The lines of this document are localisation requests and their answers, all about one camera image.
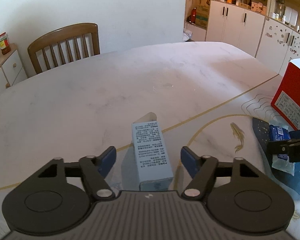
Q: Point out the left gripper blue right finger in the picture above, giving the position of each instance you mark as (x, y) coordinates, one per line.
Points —
(190, 161)

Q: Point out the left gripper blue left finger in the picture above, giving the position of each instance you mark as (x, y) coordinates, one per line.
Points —
(106, 161)

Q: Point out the blue white packet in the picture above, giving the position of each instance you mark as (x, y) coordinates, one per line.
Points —
(280, 160)

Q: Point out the light blue carton box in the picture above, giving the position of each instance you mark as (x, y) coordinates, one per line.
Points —
(154, 167)

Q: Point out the red cardboard box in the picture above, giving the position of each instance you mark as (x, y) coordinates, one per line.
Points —
(286, 100)

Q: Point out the wooden chair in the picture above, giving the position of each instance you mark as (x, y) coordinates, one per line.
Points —
(64, 45)

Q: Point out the white sideboard cabinet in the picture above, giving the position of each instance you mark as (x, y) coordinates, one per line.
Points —
(12, 71)

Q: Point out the red lidded jar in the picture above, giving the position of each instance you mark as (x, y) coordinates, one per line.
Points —
(4, 44)

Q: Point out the grey wall cabinet shelving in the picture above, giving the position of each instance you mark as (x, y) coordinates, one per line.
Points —
(268, 30)

